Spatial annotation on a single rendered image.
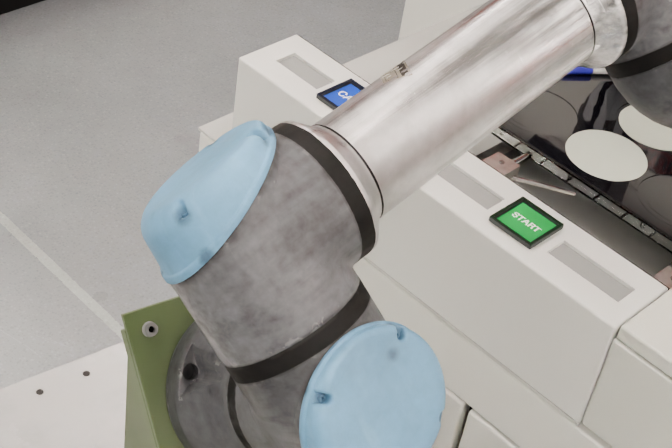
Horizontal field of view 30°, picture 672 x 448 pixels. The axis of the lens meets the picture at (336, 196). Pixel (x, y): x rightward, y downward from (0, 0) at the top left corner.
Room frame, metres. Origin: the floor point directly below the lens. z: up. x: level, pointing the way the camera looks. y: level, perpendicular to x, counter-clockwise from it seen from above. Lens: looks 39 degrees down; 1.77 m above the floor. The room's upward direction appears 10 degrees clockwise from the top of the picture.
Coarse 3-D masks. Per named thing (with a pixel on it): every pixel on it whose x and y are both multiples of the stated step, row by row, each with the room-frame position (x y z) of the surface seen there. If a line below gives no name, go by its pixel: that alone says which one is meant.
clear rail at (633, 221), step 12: (492, 132) 1.26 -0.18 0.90; (504, 132) 1.25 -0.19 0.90; (516, 144) 1.23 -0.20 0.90; (540, 156) 1.21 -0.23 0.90; (552, 168) 1.20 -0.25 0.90; (564, 168) 1.20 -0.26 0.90; (564, 180) 1.18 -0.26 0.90; (576, 180) 1.18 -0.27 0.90; (588, 192) 1.16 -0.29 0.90; (600, 192) 1.16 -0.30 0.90; (600, 204) 1.15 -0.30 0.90; (612, 204) 1.15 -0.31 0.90; (624, 216) 1.13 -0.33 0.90; (636, 216) 1.13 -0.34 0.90; (636, 228) 1.12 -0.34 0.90; (648, 228) 1.11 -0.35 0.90; (660, 240) 1.10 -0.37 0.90
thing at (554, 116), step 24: (552, 96) 1.35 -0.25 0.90; (576, 96) 1.36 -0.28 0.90; (600, 96) 1.37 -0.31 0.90; (528, 120) 1.29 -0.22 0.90; (552, 120) 1.30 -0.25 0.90; (576, 120) 1.31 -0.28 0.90; (600, 120) 1.32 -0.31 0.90; (528, 144) 1.24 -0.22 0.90; (552, 144) 1.25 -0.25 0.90; (576, 168) 1.21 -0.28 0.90; (648, 168) 1.23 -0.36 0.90; (624, 192) 1.17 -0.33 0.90; (648, 192) 1.18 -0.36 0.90; (648, 216) 1.14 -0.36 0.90
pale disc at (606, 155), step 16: (576, 144) 1.26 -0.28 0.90; (592, 144) 1.26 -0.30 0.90; (608, 144) 1.27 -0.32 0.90; (624, 144) 1.27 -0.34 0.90; (576, 160) 1.22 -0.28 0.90; (592, 160) 1.23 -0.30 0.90; (608, 160) 1.23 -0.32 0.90; (624, 160) 1.24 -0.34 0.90; (640, 160) 1.24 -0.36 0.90; (608, 176) 1.20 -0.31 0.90; (624, 176) 1.21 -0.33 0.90
